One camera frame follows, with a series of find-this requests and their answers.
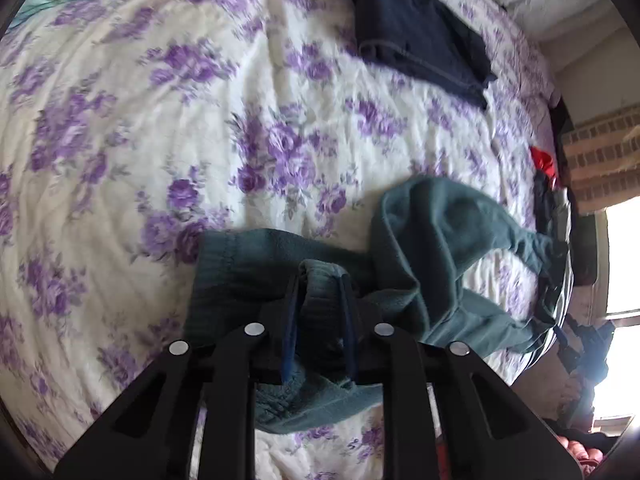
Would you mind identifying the dark green fleece pants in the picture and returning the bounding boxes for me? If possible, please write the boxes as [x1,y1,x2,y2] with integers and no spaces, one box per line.
[183,176,546,434]

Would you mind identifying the dark striped clothes pile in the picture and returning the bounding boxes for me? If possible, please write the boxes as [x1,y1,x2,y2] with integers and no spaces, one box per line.
[529,170,574,366]

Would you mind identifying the red cloth at bedside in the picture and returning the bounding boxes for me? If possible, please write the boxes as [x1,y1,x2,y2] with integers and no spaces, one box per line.
[529,146,558,180]

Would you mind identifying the brick pattern curtain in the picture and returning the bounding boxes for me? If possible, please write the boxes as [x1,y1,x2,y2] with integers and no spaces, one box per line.
[561,104,640,216]

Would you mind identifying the purple floral bedsheet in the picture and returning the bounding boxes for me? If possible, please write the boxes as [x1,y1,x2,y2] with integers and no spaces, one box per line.
[1,0,556,468]

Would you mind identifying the folded navy blue pants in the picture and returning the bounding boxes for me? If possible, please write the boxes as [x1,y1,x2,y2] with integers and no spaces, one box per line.
[352,0,497,110]

